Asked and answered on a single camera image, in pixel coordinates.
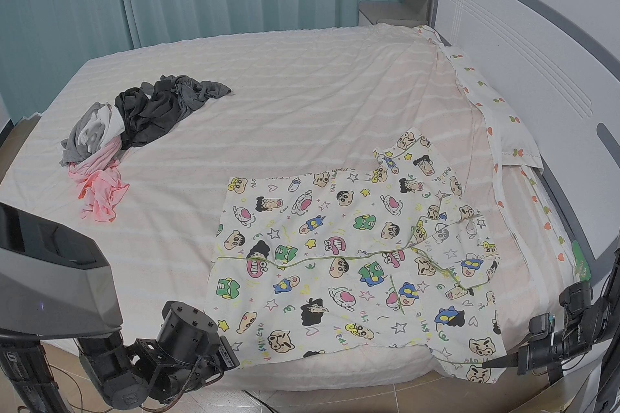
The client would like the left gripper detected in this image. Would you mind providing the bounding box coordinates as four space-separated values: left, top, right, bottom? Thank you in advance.
196 333 241 378

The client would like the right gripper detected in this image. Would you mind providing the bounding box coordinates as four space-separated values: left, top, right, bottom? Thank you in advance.
481 329 567 377

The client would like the white heart printed pillow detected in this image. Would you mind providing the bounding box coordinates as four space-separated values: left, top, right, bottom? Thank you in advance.
446 44 545 170

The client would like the white garment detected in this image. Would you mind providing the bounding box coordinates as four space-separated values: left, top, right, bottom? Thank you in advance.
80 107 124 146

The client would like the white printed pyjama top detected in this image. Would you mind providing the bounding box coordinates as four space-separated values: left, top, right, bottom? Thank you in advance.
204 128 507 384

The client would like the black garment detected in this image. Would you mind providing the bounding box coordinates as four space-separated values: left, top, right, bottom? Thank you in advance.
115 84 190 149

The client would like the bed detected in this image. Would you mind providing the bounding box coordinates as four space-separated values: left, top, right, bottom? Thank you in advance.
0 0 620 392

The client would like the black cable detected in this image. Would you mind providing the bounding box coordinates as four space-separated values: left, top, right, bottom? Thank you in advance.
241 389 277 413

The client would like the dark grey garment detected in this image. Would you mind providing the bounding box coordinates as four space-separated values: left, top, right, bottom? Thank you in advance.
140 75 233 116

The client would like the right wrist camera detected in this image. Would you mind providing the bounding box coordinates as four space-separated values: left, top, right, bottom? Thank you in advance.
528 313 554 340

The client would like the pink garment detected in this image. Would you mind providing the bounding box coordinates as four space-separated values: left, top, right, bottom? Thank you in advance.
68 147 130 223

